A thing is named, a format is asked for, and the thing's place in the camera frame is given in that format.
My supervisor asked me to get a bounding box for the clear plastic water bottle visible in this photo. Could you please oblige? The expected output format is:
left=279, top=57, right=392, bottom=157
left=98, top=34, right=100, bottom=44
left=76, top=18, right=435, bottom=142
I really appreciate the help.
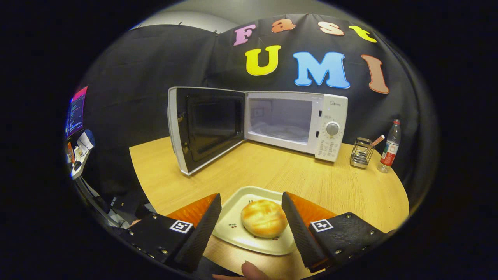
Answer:
left=377, top=119, right=401, bottom=173

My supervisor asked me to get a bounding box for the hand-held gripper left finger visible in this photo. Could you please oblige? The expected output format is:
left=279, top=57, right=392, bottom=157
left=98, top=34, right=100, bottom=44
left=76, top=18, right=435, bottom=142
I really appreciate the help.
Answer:
left=119, top=193, right=222, bottom=273

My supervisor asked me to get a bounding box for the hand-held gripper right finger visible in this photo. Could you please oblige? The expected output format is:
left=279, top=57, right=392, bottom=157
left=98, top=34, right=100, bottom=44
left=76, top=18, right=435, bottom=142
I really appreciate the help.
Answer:
left=281, top=191, right=395, bottom=273

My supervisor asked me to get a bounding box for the golden baked bun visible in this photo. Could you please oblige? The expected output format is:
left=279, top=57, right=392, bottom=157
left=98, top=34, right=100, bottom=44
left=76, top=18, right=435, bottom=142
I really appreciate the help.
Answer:
left=240, top=199, right=289, bottom=238

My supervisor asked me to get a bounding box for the cluttered white side desk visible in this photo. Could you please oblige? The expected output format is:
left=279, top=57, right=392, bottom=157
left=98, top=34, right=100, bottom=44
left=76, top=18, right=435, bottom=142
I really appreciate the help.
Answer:
left=64, top=130, right=96, bottom=180

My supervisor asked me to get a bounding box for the white square plate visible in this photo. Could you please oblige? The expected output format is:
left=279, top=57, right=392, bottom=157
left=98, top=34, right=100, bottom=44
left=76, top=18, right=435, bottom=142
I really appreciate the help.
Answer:
left=212, top=186, right=297, bottom=256

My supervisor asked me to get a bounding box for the computer monitor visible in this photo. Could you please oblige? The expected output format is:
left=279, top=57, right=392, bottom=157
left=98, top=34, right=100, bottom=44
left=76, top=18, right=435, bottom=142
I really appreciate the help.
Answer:
left=65, top=86, right=88, bottom=137

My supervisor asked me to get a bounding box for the white microwave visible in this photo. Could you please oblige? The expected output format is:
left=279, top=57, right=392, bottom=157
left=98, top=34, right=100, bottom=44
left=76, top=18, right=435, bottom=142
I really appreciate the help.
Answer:
left=167, top=86, right=349, bottom=176

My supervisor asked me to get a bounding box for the metal wire basket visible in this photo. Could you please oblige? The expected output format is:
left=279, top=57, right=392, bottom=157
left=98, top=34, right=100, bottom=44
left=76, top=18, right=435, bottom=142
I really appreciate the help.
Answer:
left=350, top=137, right=375, bottom=169

